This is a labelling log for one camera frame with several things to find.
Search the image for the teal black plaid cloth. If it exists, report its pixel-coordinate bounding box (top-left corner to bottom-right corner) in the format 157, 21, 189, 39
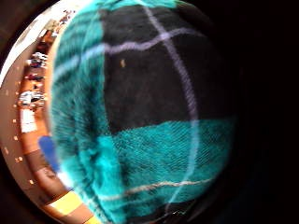
50, 0, 238, 224

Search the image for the yellow panel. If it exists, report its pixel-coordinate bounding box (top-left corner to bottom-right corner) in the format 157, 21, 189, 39
48, 190, 84, 217

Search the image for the white board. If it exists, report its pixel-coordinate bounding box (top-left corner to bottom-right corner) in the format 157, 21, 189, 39
20, 108, 38, 134

